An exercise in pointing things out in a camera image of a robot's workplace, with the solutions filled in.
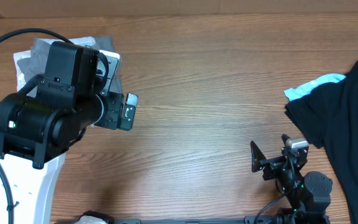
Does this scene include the grey shorts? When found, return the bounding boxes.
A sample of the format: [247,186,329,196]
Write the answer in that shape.
[14,36,122,93]

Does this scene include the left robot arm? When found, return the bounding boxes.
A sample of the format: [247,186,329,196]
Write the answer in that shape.
[0,42,138,223]

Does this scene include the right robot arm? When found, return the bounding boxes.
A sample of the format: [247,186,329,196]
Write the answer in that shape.
[244,134,333,224]

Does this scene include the light blue garment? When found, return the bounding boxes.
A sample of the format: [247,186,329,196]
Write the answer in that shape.
[283,73,346,101]

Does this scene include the black garment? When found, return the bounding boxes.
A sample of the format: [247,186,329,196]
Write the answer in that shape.
[285,61,358,223]

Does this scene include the folded beige shorts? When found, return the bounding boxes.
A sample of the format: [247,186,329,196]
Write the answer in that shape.
[13,36,98,93]

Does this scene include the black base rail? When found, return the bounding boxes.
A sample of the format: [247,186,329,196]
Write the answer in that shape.
[54,211,330,224]

